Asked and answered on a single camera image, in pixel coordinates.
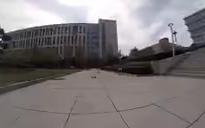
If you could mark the grey concrete slab pavement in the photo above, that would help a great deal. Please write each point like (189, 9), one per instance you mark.
(100, 96)

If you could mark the large grey curved building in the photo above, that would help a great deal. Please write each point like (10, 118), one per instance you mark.
(66, 36)

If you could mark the low grey building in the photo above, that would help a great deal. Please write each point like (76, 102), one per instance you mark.
(156, 48)

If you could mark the row of trees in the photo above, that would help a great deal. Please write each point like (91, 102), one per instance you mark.
(40, 57)

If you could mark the tall lamp pole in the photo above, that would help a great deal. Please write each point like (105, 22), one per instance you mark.
(172, 43)

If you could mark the grey stone kerb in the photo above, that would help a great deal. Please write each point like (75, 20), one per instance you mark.
(23, 83)

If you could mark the grass area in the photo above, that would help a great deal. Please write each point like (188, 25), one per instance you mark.
(20, 75)

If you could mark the wide grey stone steps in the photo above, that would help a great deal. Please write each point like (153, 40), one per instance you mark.
(196, 63)

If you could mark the pale building with horizontal bands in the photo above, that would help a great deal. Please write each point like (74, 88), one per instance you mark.
(201, 25)

